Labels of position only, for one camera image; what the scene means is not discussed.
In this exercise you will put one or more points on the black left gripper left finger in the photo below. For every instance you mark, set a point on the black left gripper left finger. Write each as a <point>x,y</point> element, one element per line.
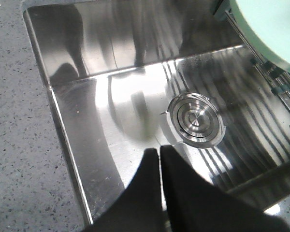
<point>138,208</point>

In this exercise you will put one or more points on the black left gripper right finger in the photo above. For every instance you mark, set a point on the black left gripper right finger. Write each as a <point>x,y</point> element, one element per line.
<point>194,205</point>

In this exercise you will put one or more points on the light green round plate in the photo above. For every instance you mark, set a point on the light green round plate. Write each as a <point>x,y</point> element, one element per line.
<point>266,25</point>

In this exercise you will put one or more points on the grey sink dish rack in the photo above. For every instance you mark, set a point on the grey sink dish rack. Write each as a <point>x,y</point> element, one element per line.
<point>222,10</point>

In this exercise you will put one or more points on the round steel sink drain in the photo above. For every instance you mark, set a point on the round steel sink drain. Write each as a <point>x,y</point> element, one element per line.
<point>197,121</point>

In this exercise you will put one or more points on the stainless steel sink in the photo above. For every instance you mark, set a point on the stainless steel sink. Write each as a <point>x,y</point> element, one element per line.
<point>111,68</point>

